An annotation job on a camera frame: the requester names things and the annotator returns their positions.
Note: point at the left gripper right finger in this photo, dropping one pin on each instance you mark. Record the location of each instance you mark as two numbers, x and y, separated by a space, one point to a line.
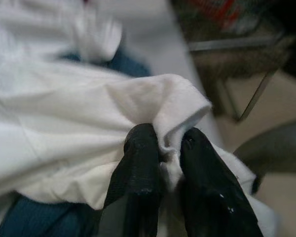
207 177

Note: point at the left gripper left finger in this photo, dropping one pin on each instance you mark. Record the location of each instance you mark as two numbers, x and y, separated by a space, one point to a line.
138 168

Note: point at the white t-shirt green blue print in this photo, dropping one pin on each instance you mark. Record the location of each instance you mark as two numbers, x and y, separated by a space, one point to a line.
64 118

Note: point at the blue jeans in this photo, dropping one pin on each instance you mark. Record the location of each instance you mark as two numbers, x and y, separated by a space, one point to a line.
39 217

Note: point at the brown woven stool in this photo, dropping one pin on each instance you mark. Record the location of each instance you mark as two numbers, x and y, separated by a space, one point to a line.
236 61

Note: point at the white table black legs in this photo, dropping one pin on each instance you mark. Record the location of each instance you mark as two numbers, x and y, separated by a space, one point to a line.
162 37

